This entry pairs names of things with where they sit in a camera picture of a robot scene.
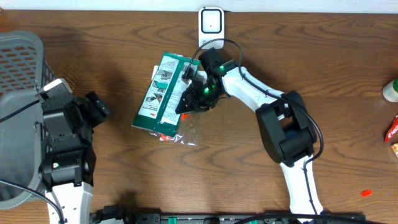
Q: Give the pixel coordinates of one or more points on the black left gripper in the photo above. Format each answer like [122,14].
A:
[97,104]

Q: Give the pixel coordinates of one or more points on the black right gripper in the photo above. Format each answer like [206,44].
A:
[193,97]

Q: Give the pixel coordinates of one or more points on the red dustpan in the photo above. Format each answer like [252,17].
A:
[180,128]

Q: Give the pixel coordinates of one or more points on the green grip gloves package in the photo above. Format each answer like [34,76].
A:
[157,110]

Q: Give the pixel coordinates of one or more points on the red snack stick packet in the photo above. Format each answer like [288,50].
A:
[392,130]

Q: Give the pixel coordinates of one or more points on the orange tissue pack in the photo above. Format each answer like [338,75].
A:
[394,148]

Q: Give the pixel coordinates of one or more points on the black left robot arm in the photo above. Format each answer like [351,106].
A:
[69,162]

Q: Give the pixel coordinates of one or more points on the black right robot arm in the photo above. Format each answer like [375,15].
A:
[287,131]

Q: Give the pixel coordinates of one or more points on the white barcode scanner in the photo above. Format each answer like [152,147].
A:
[211,26]

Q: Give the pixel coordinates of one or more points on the grey plastic basket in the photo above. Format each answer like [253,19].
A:
[24,72]

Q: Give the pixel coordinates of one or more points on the red sticker on table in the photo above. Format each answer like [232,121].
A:
[366,193]

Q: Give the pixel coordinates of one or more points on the black mounting rail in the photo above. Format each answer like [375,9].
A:
[119,214]

